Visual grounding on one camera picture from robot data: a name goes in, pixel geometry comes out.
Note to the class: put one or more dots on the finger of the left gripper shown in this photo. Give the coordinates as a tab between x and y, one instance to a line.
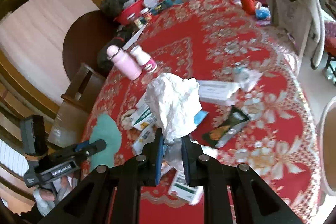
81	151

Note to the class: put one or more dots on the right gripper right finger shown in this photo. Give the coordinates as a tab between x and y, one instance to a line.
232	194

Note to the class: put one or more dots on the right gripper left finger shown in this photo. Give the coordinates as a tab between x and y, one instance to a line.
112	195

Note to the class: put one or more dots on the white orange snack bag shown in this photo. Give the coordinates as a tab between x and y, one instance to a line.
146	136

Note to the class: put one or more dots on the white green milk carton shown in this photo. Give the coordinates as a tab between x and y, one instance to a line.
137	118

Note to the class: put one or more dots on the light blue snack bag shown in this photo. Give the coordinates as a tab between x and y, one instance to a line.
199	117

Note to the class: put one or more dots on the white tissue paper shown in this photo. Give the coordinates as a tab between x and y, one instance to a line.
174	102

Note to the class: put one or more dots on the white medicine tablet box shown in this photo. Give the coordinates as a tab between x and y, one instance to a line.
218	92

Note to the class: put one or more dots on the beige trash bucket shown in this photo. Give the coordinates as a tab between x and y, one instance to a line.
326	142

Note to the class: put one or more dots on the operator hand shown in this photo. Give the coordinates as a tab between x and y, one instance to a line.
47	195

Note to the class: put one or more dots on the green fluffy cloth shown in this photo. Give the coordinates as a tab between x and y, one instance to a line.
107	130

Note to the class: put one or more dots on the dark wooden chair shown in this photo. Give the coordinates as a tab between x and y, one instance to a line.
84	88

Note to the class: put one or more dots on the white green medicine box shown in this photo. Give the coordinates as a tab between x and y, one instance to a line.
179	188

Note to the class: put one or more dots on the dark green snack wrapper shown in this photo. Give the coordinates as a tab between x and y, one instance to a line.
221	135

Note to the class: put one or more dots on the pink thermos bottle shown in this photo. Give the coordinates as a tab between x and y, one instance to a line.
123	62

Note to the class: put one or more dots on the white pink supplement bottle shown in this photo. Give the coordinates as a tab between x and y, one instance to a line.
145	61

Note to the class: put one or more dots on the white paper sheet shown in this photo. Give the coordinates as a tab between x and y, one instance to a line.
134	38

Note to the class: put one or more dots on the crumpled printed plastic wrapper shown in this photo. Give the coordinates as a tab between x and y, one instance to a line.
246	78

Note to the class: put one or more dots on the red floral tablecloth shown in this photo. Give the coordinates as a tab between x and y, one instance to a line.
239	65

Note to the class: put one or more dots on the red plastic basin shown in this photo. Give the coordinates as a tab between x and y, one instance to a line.
135	8

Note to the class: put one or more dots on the white chair with coat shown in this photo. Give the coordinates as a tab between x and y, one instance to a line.
303	21

